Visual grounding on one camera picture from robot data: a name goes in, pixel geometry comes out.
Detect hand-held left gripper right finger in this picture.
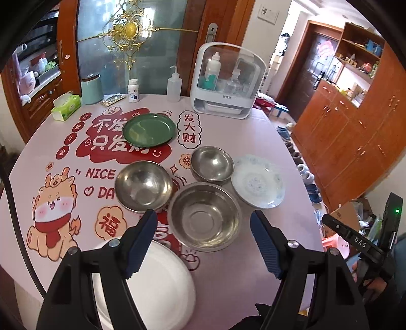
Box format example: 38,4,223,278
249,209,370,330

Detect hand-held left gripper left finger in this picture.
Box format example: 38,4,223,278
35,209,159,330

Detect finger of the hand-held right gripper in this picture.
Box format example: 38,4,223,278
322,214,352,243

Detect large white plate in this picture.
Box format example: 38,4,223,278
91,239,197,329

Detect pink-sided steel bowl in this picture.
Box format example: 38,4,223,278
114,161,173,214
190,146,235,185

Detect floral glass plate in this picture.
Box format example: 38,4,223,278
230,154,286,209

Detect large steel bowl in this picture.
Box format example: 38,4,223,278
167,182,242,252

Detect green enamel plate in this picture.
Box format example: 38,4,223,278
122,113,176,147

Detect person's right hand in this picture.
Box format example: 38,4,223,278
358,270,397,306

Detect orange plastic stool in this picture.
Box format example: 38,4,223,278
322,236,349,264

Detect cardboard box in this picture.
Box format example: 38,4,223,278
330,200,375,232

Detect row of shoes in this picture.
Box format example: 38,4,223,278
275,125,322,204

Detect wooden floor cabinet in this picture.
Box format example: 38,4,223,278
292,79,406,210

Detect red patterned cloth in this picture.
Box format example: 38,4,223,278
255,93,276,110

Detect pill blister pack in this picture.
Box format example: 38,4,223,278
101,94,125,106

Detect wooden shelf unit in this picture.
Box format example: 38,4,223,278
333,22,406,108

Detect white pill bottle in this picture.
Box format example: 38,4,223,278
128,79,140,104

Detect white storage box clear lid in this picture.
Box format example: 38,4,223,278
190,42,267,119

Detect green tissue box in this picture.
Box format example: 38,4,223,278
51,93,81,121

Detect dark entry door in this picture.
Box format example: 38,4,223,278
296,21,345,123

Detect translucent squeeze wash bottle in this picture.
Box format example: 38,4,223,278
167,65,182,103

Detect teal canister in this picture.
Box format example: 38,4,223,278
81,74,104,105

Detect clear pump bottle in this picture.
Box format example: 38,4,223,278
226,65,246,94

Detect wooden kitchen cabinet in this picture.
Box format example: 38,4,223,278
3,47,81,143

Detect glass door gold ornament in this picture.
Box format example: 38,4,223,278
57,0,254,96

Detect white bottle teal label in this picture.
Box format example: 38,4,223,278
203,51,223,91

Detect pink rice cooker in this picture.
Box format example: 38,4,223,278
19,71,36,96

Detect white wall switch panel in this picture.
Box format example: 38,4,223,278
258,4,280,23

